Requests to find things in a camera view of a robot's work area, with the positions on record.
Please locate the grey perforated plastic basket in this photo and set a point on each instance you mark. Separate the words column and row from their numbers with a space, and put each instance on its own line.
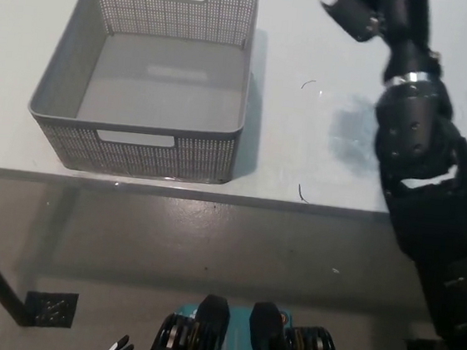
column 164, row 80

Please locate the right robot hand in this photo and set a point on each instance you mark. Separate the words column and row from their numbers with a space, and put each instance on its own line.
column 409, row 30

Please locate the clear plastic film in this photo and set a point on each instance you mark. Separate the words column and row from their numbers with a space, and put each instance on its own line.
column 347, row 124

